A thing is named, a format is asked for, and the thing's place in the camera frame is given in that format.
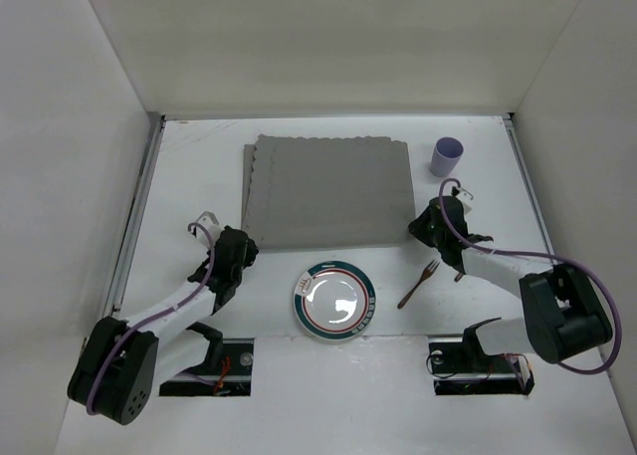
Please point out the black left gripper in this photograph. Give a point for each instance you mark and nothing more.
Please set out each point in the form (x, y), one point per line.
(244, 249)

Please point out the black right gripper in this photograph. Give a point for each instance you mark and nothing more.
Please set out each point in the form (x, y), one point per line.
(423, 227)

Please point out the grey cloth placemat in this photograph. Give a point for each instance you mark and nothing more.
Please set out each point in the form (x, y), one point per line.
(312, 193)

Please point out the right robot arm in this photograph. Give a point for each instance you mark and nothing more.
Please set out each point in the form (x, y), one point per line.
(566, 309)

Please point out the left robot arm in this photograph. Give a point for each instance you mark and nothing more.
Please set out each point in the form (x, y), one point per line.
(125, 360)

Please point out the brown wooden fork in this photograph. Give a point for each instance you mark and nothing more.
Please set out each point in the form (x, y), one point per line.
(427, 273)

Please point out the lilac plastic cup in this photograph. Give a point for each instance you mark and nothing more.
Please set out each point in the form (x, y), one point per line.
(446, 153)

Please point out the white plate with green rim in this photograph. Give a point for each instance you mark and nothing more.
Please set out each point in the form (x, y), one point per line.
(334, 301)

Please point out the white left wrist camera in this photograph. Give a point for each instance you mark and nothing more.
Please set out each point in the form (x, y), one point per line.
(205, 229)

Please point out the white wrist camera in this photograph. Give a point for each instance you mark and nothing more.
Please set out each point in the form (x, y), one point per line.
(205, 229)
(465, 197)

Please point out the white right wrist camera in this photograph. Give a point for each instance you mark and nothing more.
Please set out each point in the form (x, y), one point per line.
(465, 197)

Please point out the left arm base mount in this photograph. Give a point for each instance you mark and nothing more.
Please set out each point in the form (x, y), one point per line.
(230, 377)

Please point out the left aluminium frame rail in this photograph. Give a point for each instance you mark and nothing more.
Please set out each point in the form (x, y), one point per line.
(116, 284)

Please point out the aluminium frame rail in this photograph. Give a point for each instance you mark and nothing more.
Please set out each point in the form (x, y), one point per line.
(116, 284)
(509, 124)

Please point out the right aluminium frame rail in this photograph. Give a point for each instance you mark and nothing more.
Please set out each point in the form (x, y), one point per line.
(509, 124)

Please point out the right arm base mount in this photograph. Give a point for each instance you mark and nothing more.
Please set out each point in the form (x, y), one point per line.
(460, 370)

